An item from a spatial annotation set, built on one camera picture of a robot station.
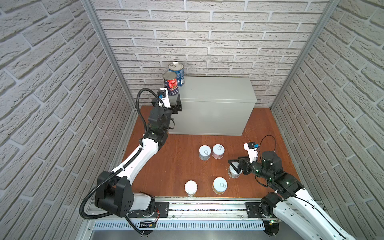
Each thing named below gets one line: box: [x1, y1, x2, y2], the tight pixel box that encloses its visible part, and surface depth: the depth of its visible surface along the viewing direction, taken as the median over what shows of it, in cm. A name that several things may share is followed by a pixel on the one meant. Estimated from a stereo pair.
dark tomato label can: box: [162, 71, 179, 96], surface depth 74 cm
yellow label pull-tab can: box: [212, 176, 228, 195], surface depth 79 cm
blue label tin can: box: [168, 62, 185, 87], surface depth 79 cm
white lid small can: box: [184, 179, 198, 197], surface depth 77 cm
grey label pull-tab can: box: [198, 145, 212, 161], surface depth 91 cm
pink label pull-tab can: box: [211, 143, 225, 160], surface depth 91 cm
